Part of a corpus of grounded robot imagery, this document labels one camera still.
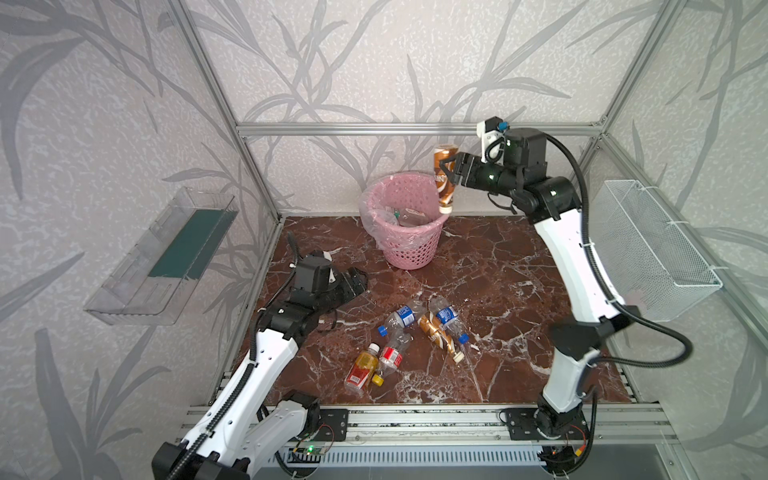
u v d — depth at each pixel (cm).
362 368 78
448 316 89
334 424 74
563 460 71
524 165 50
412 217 101
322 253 71
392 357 79
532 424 72
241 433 42
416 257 98
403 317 87
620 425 75
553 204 47
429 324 86
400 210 104
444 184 69
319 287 57
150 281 64
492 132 59
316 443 72
